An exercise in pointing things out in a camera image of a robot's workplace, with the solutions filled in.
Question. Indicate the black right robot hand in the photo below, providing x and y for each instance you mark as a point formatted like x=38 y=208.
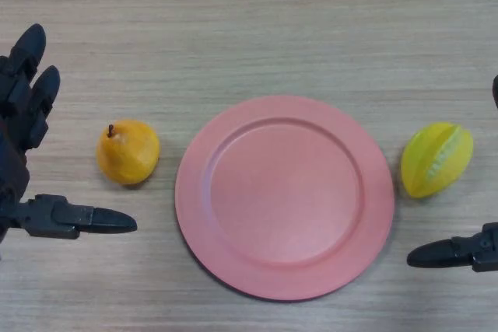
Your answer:
x=447 y=254

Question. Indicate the pink round plate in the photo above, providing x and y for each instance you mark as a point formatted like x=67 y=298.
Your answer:
x=284 y=200

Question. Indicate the orange yellow pear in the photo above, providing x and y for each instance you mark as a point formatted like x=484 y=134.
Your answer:
x=128 y=155

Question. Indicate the yellow starfruit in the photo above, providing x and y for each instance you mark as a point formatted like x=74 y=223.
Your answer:
x=424 y=161

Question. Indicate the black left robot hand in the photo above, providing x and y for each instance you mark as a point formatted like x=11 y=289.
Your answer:
x=15 y=122

